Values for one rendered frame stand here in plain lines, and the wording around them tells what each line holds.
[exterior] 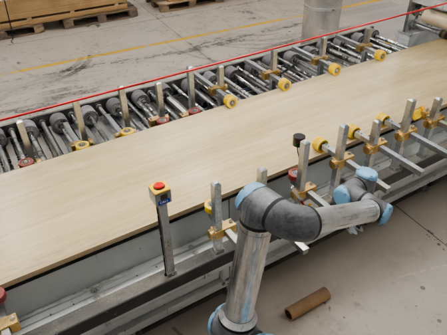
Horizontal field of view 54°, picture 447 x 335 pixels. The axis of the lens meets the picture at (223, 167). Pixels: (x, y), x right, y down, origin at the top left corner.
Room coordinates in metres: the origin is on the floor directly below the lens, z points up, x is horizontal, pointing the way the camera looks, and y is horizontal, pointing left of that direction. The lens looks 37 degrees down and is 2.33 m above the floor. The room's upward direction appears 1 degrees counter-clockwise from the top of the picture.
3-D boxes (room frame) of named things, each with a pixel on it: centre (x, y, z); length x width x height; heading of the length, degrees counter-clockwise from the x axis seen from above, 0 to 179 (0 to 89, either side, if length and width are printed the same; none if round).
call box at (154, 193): (1.38, 0.26, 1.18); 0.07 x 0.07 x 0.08; 31
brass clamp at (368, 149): (2.03, -0.84, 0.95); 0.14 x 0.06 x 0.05; 121
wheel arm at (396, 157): (1.99, -0.89, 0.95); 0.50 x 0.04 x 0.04; 31
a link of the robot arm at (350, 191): (1.40, -0.53, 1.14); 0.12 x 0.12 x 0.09; 40
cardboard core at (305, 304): (1.67, -0.50, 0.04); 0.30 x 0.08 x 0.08; 121
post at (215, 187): (1.51, 0.04, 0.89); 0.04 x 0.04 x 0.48; 31
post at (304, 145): (1.76, -0.39, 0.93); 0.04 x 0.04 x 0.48; 31
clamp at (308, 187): (1.78, -0.41, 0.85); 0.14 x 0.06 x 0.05; 121
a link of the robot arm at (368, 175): (1.48, -0.61, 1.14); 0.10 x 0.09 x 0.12; 130
